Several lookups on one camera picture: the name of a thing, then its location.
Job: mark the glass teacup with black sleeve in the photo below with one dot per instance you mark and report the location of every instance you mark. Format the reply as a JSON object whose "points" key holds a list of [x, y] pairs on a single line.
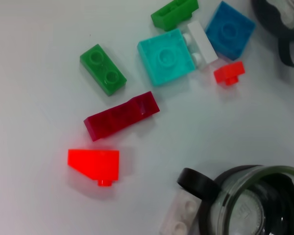
{"points": [[267, 14], [201, 183]]}

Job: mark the dark red long toy brick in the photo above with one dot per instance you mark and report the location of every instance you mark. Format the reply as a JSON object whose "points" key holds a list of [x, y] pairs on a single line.
{"points": [[117, 117]]}

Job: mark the cyan square toy brick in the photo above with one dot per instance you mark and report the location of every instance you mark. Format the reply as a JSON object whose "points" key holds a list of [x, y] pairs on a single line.
{"points": [[165, 58]]}

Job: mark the flat green two-stud brick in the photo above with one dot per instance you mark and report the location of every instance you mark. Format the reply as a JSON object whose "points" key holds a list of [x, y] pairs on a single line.
{"points": [[101, 68]]}

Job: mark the bright red sloped toy brick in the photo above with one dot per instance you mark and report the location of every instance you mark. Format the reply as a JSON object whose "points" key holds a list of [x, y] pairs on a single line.
{"points": [[95, 161]]}

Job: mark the small red toy brick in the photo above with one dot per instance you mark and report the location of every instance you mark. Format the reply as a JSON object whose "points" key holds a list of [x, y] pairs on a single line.
{"points": [[229, 72]]}

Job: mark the white toy brick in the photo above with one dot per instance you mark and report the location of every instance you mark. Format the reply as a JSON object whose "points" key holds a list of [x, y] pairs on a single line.
{"points": [[202, 41]]}

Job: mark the clear two-stud toy brick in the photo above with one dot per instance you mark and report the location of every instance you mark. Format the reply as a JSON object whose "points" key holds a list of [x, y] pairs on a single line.
{"points": [[178, 215]]}

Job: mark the thick green toy brick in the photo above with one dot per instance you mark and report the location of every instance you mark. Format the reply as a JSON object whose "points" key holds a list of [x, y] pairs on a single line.
{"points": [[171, 14]]}

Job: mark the blue square toy brick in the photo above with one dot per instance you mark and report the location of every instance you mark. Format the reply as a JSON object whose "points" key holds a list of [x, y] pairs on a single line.
{"points": [[229, 31]]}

